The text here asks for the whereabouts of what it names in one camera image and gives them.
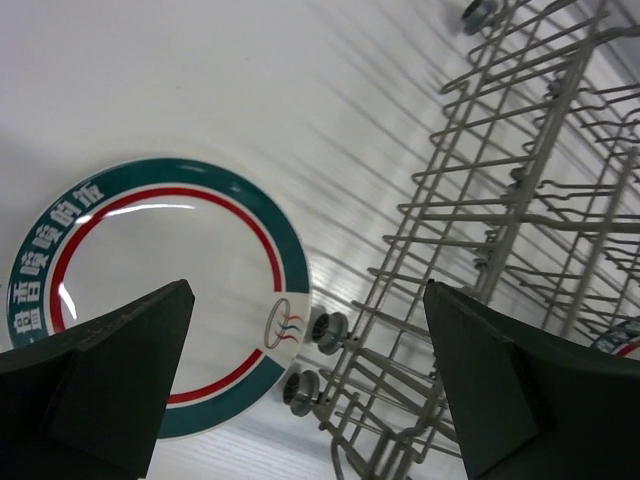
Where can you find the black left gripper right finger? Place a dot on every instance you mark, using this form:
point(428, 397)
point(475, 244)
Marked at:
point(527, 404)

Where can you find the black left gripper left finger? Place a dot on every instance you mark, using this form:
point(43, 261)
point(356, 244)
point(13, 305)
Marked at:
point(88, 403)

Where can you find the teal red rimmed plate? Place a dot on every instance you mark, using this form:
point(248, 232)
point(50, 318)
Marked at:
point(620, 340)
point(130, 229)

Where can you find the grey wire dish rack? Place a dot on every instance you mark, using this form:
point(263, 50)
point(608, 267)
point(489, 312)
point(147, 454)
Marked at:
point(527, 203)

